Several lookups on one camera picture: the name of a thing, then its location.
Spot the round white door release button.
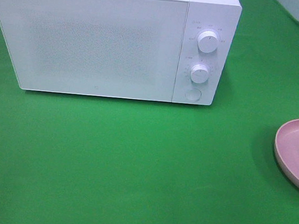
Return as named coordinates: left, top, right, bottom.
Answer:
left=185, top=88, right=202, bottom=101

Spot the white microwave door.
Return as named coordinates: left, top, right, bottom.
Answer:
left=0, top=0, right=188, bottom=102

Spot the pink round plate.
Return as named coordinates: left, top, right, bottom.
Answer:
left=274, top=119, right=299, bottom=188

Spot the lower white microwave knob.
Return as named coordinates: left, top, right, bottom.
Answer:
left=190, top=64, right=210, bottom=84

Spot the white microwave knob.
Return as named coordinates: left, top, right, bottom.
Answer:
left=197, top=30, right=219, bottom=53
left=190, top=64, right=210, bottom=84

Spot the green table cloth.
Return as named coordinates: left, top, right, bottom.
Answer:
left=0, top=0, right=299, bottom=224

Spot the upper white microwave knob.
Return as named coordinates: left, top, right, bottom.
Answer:
left=197, top=30, right=219, bottom=53

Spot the white microwave oven body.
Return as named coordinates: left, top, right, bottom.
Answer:
left=0, top=0, right=244, bottom=112

